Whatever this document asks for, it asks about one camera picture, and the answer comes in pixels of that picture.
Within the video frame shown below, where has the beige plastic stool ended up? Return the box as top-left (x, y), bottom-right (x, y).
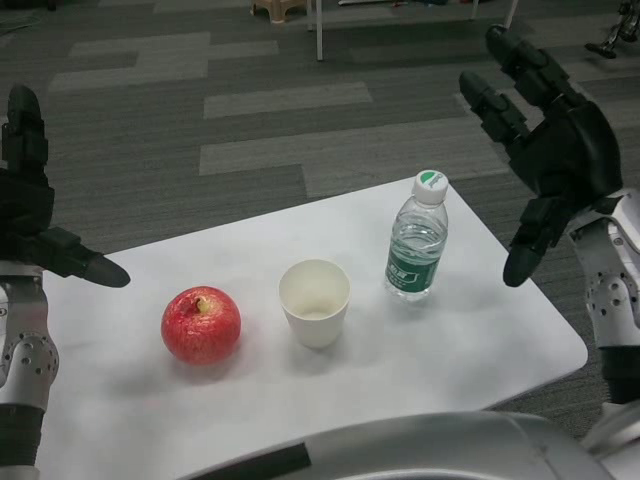
top-left (250, 0), bottom-right (309, 25)

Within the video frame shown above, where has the red apple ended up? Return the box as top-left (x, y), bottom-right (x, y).
top-left (160, 285), bottom-right (243, 367)

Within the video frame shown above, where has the clear water bottle green label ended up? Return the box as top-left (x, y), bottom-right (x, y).
top-left (384, 169), bottom-right (450, 303)

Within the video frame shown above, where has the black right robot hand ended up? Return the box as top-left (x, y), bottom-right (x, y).
top-left (458, 23), bottom-right (625, 288)

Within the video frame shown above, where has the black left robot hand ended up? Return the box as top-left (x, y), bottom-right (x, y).
top-left (0, 84), bottom-right (132, 289)

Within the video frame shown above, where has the silver robot chest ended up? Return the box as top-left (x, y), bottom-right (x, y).
top-left (164, 408), bottom-right (626, 480)

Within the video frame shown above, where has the white paper cup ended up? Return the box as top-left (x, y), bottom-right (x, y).
top-left (278, 258), bottom-right (351, 350)

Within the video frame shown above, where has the black chair base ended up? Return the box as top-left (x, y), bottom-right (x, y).
top-left (583, 0), bottom-right (640, 61)

